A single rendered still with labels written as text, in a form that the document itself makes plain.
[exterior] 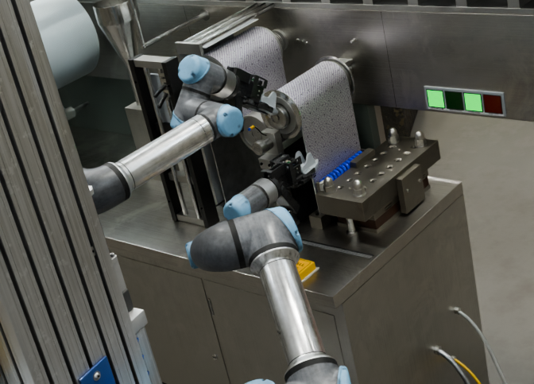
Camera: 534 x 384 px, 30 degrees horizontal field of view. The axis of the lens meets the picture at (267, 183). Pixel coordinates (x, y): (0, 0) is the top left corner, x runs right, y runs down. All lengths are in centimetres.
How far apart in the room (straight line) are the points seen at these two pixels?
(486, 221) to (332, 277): 206
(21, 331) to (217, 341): 143
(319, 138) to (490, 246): 174
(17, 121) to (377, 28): 148
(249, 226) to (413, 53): 86
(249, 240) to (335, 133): 75
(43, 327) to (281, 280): 63
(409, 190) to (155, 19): 117
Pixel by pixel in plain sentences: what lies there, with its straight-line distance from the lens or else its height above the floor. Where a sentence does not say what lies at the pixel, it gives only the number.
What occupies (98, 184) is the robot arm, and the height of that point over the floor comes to 141.
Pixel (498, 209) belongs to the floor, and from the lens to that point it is 472.
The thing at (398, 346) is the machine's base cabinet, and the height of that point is 59.
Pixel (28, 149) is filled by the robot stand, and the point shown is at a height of 171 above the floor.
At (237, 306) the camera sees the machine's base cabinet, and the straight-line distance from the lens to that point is 291.
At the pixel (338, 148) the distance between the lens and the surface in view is 292.
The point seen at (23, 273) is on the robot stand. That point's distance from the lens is 170.
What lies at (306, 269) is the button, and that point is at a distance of 267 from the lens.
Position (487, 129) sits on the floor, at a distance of 553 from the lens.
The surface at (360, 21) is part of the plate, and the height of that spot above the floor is 141.
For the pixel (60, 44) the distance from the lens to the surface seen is 348.
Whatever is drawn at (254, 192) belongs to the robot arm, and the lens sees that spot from 263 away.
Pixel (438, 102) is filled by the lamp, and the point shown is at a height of 117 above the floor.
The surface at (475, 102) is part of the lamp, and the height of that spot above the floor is 119.
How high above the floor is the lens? 227
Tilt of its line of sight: 25 degrees down
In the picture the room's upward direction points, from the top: 13 degrees counter-clockwise
